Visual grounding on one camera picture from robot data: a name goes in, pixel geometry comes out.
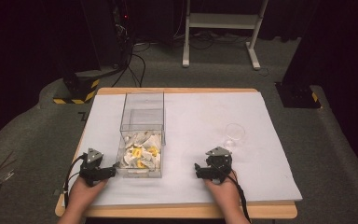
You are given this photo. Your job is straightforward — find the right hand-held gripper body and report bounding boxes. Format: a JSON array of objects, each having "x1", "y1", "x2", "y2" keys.
[{"x1": 204, "y1": 146, "x2": 233, "y2": 185}]

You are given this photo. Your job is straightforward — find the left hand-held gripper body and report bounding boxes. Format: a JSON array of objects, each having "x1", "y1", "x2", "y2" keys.
[{"x1": 78, "y1": 147, "x2": 106, "y2": 188}]

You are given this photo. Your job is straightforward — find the clear plastic box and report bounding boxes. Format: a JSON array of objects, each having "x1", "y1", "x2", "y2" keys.
[{"x1": 115, "y1": 91, "x2": 167, "y2": 179}]

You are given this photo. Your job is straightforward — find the person's left hand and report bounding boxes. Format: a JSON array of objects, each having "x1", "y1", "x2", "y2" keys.
[{"x1": 65, "y1": 176, "x2": 109, "y2": 213}]

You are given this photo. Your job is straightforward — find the person's right hand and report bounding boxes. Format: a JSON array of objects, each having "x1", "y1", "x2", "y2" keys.
[{"x1": 202, "y1": 170, "x2": 241, "y2": 214}]

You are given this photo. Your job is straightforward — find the white table sheet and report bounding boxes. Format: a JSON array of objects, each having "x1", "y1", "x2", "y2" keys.
[{"x1": 63, "y1": 91, "x2": 304, "y2": 207}]

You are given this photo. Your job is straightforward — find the pile of white yellow packets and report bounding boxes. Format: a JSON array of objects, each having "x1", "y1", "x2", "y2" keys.
[{"x1": 120, "y1": 130, "x2": 163, "y2": 171}]

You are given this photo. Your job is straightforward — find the clear glass cup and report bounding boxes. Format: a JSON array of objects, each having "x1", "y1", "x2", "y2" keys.
[{"x1": 223, "y1": 122, "x2": 247, "y2": 151}]

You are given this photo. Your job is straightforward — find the black stand with striped base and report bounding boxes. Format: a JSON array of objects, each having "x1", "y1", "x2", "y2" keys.
[
  {"x1": 274, "y1": 0, "x2": 358, "y2": 109},
  {"x1": 52, "y1": 0, "x2": 126, "y2": 105}
]

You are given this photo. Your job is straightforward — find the dark equipment rack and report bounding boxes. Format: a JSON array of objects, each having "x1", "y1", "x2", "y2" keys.
[{"x1": 110, "y1": 0, "x2": 135, "y2": 68}]

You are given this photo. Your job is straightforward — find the white metal stand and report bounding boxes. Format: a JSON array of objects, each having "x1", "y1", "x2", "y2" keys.
[{"x1": 182, "y1": 0, "x2": 269, "y2": 71}]

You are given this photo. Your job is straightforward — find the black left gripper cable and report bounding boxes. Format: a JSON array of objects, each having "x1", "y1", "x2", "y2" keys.
[{"x1": 62, "y1": 153, "x2": 89, "y2": 209}]

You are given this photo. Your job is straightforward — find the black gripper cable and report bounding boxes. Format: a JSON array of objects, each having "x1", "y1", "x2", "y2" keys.
[
  {"x1": 217, "y1": 166, "x2": 252, "y2": 224},
  {"x1": 62, "y1": 153, "x2": 89, "y2": 209}
]

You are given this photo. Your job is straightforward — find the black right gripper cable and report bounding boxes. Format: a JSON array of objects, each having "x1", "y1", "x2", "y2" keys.
[{"x1": 217, "y1": 166, "x2": 252, "y2": 224}]

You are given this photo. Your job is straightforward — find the black floor cables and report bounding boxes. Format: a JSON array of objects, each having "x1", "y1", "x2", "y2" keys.
[{"x1": 111, "y1": 41, "x2": 152, "y2": 89}]

